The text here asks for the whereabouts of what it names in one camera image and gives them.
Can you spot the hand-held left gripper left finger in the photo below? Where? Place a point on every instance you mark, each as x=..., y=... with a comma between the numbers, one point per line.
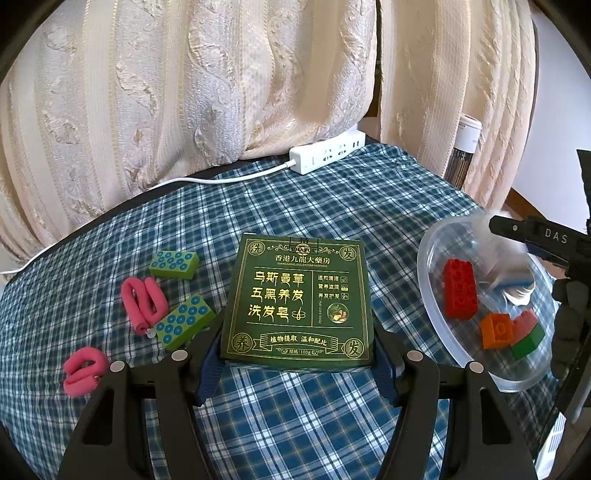
x=210, y=364

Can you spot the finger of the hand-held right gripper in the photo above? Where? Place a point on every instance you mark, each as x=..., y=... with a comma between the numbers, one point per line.
x=508, y=228

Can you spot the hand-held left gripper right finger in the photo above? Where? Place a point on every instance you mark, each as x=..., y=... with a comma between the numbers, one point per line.
x=385, y=369

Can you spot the green tile with blue circles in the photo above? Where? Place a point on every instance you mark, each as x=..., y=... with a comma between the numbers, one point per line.
x=174, y=264
x=184, y=321

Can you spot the red toy brick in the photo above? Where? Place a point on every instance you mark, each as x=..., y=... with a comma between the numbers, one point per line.
x=459, y=288

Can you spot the clear plastic container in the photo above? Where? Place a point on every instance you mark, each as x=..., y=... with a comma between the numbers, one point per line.
x=461, y=344

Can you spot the pink toy block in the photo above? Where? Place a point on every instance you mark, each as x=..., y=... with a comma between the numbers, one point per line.
x=526, y=322

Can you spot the pink foam hair curler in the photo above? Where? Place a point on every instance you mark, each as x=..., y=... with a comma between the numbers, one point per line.
x=83, y=374
x=143, y=300

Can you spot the orange toy block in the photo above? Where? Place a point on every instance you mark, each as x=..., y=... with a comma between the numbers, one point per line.
x=496, y=330

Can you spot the dark green soap box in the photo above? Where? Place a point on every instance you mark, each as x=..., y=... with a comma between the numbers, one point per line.
x=295, y=300

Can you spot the person's right hand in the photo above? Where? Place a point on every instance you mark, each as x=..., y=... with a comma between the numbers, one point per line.
x=570, y=323

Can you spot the white topped heater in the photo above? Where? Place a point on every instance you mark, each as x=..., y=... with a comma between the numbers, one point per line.
x=464, y=152

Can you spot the blue plaid tablecloth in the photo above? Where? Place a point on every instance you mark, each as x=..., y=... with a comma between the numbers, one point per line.
x=323, y=207

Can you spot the cream patterned curtain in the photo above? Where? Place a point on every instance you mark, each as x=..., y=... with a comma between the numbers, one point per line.
x=184, y=92
x=438, y=69

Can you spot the white slatted object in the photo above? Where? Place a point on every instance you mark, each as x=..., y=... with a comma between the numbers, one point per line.
x=551, y=445

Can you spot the white power strip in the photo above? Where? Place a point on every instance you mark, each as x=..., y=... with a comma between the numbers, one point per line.
x=328, y=154

